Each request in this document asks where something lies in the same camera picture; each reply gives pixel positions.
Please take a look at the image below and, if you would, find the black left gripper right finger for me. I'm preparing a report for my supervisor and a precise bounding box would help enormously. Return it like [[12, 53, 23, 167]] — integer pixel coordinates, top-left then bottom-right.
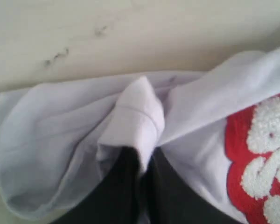
[[145, 147, 244, 224]]

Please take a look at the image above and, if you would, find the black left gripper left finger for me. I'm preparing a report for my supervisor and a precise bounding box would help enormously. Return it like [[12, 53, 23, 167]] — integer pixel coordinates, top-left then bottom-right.
[[52, 147, 140, 224]]

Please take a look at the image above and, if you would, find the white t-shirt with red lettering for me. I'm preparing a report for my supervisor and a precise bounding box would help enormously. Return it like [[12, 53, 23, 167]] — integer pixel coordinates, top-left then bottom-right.
[[0, 48, 280, 224]]

